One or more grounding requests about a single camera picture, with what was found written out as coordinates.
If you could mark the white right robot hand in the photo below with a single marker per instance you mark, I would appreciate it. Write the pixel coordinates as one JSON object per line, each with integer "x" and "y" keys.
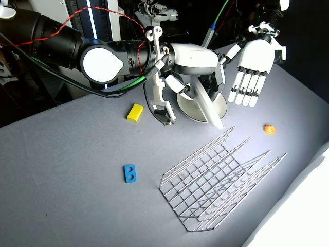
{"x": 195, "y": 59}

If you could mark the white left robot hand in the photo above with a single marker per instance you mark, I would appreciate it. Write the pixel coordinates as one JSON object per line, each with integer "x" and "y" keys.
{"x": 257, "y": 56}

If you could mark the white plate black rim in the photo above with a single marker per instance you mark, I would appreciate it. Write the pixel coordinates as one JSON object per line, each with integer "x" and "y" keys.
{"x": 190, "y": 109}

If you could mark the white plate with dark smudge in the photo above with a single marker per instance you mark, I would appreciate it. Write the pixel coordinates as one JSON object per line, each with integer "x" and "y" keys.
{"x": 209, "y": 108}

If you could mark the black box with blue light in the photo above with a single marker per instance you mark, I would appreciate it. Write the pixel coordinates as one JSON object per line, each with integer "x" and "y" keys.
{"x": 176, "y": 32}

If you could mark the white robot part on bench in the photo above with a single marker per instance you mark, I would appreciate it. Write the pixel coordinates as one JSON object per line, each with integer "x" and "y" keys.
{"x": 154, "y": 13}

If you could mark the orange swirl cookie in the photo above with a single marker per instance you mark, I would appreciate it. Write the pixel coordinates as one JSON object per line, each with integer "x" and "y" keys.
{"x": 270, "y": 130}

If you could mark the yellow rectangular block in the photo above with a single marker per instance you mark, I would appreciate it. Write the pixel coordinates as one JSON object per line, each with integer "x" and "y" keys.
{"x": 135, "y": 112}

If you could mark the robot column with blue light strip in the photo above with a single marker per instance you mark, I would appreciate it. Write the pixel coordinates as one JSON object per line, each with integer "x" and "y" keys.
{"x": 102, "y": 15}

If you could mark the blue block with two holes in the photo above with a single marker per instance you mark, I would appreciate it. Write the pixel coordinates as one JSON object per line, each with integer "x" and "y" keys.
{"x": 126, "y": 173}

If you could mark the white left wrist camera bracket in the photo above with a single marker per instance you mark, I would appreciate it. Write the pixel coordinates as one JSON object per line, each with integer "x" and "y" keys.
{"x": 281, "y": 51}

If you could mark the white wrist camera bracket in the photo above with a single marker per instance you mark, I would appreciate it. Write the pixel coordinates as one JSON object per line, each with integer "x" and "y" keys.
{"x": 281, "y": 51}
{"x": 158, "y": 90}

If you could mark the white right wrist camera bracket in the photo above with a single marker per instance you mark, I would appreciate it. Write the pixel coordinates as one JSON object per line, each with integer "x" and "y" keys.
{"x": 158, "y": 90}

